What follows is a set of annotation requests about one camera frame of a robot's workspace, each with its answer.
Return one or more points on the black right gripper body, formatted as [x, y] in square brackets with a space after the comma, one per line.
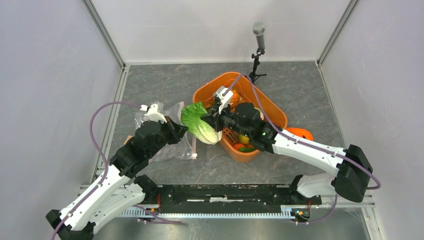
[228, 120]

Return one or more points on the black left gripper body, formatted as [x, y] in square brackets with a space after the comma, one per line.
[168, 134]

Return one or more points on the green toy lettuce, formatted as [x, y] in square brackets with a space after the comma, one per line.
[191, 118]

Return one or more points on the clear dotted zip top bag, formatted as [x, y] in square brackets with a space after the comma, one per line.
[185, 149]

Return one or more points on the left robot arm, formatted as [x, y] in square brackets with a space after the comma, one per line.
[117, 188]

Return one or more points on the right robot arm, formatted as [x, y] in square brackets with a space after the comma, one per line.
[347, 170]

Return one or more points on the yellow green toy mango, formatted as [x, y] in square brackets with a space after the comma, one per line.
[242, 139]

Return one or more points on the orange toy pineapple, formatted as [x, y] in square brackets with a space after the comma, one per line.
[235, 99]

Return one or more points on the orange toy carrot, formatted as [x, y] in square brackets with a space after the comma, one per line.
[237, 146]

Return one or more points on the orange plastic basket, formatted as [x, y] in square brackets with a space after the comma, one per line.
[205, 94]

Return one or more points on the green toy cucumber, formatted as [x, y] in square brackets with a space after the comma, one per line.
[246, 149]

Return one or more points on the black microphone tripod stand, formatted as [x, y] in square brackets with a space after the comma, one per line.
[256, 62]

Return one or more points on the grey microphone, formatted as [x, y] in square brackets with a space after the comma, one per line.
[258, 30]

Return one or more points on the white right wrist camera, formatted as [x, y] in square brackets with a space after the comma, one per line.
[223, 96]

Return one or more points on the orange toy handle block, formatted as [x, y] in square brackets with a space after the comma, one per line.
[300, 132]

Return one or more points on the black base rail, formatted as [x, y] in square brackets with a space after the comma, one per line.
[236, 201]

